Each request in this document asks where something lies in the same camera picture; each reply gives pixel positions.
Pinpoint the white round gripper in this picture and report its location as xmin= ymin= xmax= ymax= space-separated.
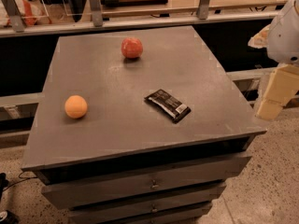
xmin=248 ymin=0 xmax=299 ymax=120

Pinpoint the drawer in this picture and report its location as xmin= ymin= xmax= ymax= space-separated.
xmin=70 ymin=182 xmax=226 ymax=224
xmin=105 ymin=202 xmax=212 ymax=224
xmin=42 ymin=151 xmax=250 ymax=209

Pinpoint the black rxbar chocolate wrapper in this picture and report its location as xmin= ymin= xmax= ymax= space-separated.
xmin=144 ymin=89 xmax=192 ymax=123

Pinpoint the black cable on floor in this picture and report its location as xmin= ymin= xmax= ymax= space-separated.
xmin=0 ymin=171 xmax=38 ymax=224

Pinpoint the top drawer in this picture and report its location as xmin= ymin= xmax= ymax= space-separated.
xmin=42 ymin=151 xmax=250 ymax=209

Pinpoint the middle drawer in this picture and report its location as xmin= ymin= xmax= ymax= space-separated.
xmin=70 ymin=182 xmax=226 ymax=224

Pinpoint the grey drawer cabinet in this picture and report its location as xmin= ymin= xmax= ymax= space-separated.
xmin=21 ymin=25 xmax=268 ymax=224

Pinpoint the bottom drawer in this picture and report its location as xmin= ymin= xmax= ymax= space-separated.
xmin=105 ymin=202 xmax=212 ymax=224

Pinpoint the dark roll on shelf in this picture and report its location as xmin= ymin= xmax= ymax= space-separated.
xmin=101 ymin=0 xmax=168 ymax=7

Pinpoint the orange fruit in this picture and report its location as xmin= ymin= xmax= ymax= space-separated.
xmin=64 ymin=95 xmax=88 ymax=119

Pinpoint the red apple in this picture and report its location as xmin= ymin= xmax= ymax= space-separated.
xmin=121 ymin=37 xmax=143 ymax=59

